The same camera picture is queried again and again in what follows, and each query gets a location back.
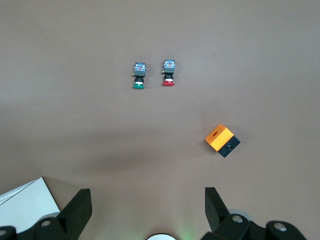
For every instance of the green push button switch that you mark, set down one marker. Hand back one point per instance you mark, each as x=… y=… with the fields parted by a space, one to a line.
x=139 y=72

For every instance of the orange black button box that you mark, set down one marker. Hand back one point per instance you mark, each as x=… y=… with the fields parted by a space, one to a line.
x=217 y=137

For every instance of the white drawer cabinet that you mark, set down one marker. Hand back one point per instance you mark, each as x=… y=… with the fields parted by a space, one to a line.
x=25 y=205

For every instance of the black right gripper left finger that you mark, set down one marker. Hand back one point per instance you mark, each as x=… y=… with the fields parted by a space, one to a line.
x=75 y=215

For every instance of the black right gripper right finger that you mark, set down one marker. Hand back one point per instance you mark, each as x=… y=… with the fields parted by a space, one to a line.
x=217 y=215

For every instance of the red push button switch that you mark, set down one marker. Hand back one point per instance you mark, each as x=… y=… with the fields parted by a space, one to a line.
x=168 y=67

